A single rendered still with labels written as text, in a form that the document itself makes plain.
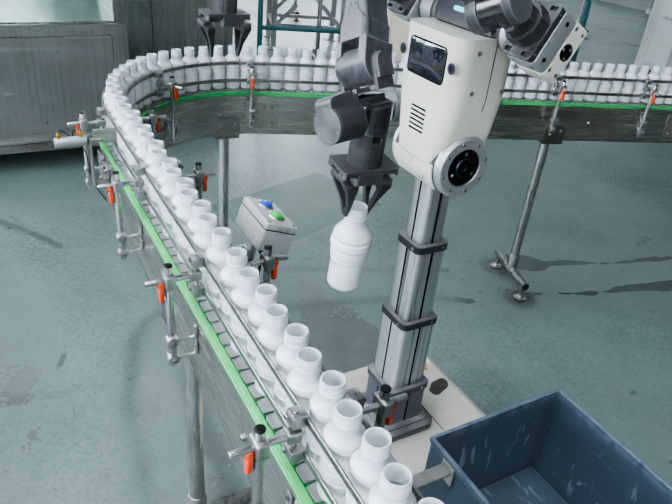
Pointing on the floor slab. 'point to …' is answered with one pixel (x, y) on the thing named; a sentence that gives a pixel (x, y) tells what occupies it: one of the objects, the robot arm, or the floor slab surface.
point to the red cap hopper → (300, 17)
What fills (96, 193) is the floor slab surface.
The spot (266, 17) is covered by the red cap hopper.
